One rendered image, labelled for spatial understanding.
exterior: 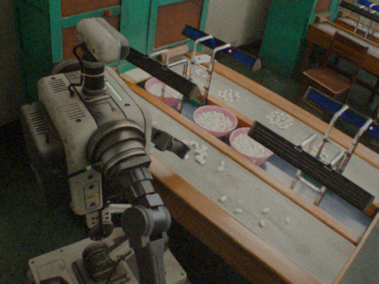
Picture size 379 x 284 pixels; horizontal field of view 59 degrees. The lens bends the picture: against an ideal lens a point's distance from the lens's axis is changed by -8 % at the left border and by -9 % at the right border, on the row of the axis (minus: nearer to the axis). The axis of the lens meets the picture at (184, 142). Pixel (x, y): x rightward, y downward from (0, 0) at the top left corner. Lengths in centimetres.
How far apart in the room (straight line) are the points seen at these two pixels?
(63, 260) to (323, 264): 120
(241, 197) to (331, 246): 50
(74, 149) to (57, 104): 15
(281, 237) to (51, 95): 115
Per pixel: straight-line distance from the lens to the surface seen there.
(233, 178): 186
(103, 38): 90
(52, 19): 207
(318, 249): 172
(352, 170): 225
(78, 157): 94
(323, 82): 380
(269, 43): 472
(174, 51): 276
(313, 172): 154
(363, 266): 283
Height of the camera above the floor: 200
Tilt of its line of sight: 39 degrees down
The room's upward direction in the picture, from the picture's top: 9 degrees clockwise
